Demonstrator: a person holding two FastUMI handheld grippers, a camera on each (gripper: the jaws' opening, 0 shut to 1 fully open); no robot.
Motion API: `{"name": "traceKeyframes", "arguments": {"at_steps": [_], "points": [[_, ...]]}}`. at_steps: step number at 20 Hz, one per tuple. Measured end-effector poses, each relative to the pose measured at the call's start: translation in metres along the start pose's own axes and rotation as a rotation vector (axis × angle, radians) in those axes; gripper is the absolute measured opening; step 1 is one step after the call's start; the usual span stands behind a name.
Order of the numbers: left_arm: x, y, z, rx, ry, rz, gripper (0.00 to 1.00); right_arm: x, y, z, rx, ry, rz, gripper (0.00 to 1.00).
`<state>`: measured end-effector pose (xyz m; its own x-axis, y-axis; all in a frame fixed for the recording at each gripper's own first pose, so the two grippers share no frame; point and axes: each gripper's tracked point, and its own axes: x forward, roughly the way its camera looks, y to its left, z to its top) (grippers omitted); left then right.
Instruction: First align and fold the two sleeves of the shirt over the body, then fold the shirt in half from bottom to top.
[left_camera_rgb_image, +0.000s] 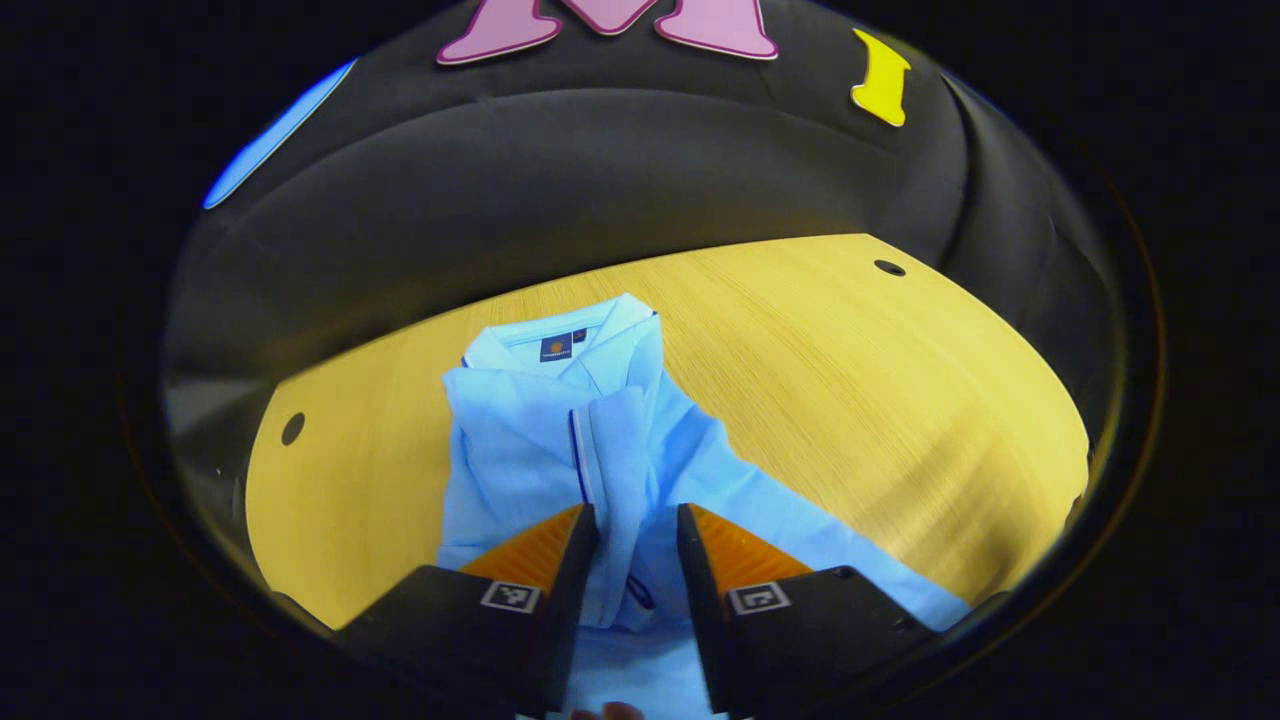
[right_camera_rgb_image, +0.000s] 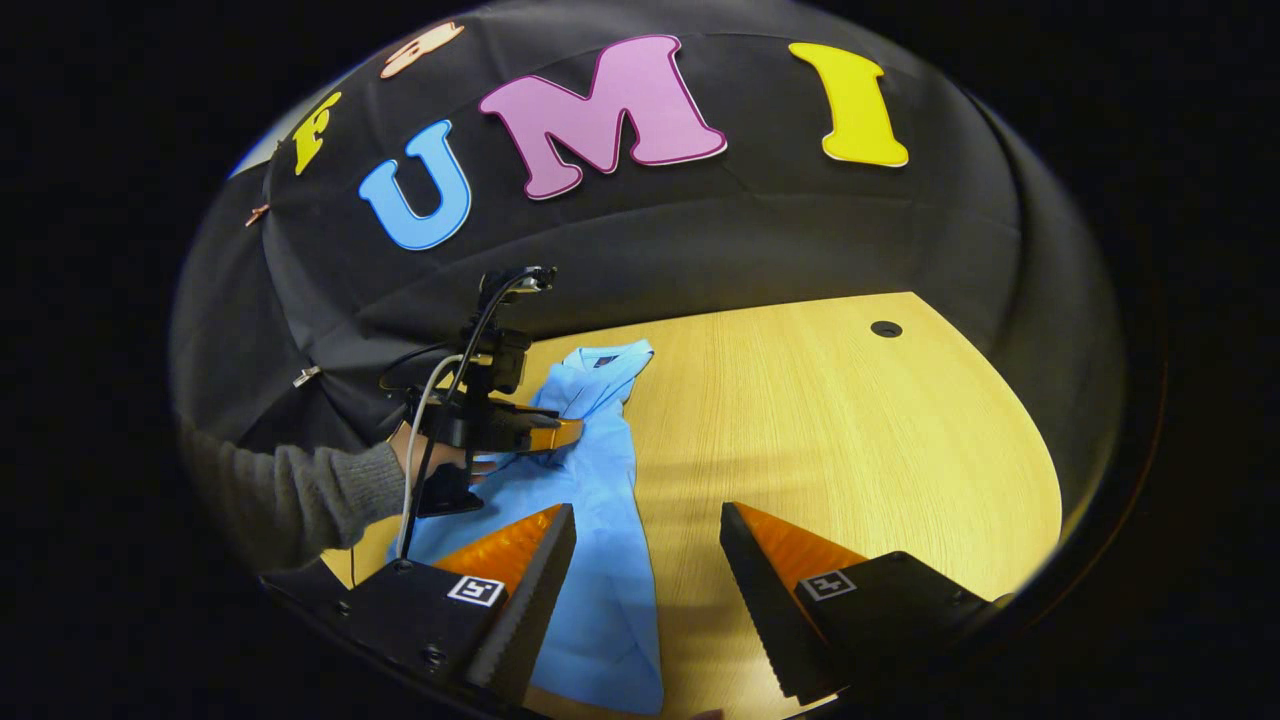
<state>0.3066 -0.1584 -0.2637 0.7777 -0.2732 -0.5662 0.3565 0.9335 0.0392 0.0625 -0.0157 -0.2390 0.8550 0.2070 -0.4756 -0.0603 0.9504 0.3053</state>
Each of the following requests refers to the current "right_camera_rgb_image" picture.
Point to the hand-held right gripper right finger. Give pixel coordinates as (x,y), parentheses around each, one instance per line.
(765,610)

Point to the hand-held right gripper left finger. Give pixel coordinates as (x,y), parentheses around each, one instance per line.
(530,610)

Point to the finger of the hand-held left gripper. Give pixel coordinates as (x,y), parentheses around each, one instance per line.
(558,436)

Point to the light blue T-shirt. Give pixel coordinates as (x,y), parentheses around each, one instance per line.
(600,560)

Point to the white backdrop clip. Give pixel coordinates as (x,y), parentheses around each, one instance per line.
(306,376)

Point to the black backdrop cloth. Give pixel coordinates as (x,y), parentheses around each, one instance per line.
(700,240)

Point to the round black table grommet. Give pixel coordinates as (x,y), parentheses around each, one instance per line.
(886,328)

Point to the orange backdrop clip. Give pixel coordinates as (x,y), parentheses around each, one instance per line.
(257,213)

